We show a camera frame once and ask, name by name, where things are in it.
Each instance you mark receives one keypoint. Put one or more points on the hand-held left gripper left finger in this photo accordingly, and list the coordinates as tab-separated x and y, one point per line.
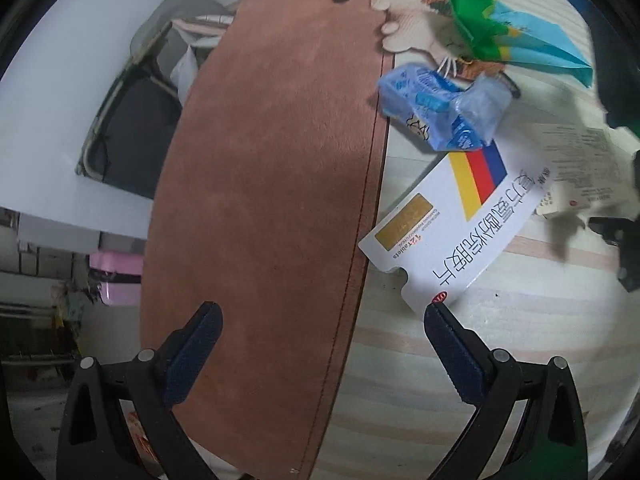
192	360

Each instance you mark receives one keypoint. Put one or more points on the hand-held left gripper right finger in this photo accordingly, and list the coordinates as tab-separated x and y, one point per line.
452	357

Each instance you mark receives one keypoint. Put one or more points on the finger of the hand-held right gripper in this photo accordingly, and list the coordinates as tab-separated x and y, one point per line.
627	250
620	70

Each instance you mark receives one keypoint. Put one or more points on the white paper leaflet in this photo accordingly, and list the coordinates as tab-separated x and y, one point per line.
575	160

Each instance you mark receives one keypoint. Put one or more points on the white striped medicine box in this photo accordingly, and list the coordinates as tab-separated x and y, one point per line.
450	240

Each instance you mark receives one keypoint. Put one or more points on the pink suitcase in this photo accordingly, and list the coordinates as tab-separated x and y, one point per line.
117	280

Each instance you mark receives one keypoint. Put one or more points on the green and blue bag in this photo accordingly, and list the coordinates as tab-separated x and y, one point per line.
505	30

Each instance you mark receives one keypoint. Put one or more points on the printed blanket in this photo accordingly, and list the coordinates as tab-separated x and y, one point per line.
270	200

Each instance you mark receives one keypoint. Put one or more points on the blue plastic wrapper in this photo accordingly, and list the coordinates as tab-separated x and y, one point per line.
435	102

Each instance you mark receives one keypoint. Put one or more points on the grey folding bed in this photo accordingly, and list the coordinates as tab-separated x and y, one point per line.
130	140

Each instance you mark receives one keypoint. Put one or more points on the white cloth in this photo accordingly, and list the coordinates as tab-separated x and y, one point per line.
197	60

